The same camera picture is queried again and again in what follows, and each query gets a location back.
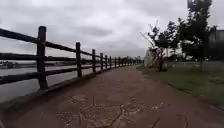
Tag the reddish brown paved path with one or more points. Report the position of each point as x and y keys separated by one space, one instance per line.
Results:
x=133 y=96

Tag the green grass strip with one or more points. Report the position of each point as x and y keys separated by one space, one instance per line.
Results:
x=186 y=78

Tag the dark kerb under fence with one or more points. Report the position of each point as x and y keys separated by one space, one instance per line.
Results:
x=30 y=98

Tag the row of trees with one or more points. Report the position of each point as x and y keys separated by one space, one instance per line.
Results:
x=196 y=33

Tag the grey water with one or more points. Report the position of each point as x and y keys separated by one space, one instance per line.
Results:
x=20 y=87

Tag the building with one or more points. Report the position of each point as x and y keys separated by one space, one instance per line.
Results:
x=218 y=35

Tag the dark wooden rail fence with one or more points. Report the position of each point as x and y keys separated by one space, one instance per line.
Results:
x=41 y=56

